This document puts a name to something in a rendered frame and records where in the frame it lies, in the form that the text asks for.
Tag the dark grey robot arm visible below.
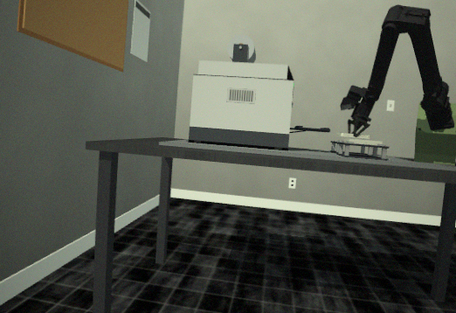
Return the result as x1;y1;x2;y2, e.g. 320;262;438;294
340;4;454;130

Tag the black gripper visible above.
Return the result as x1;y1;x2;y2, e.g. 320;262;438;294
348;105;372;137

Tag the white cylinder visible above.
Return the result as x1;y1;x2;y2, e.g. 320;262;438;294
227;35;256;63

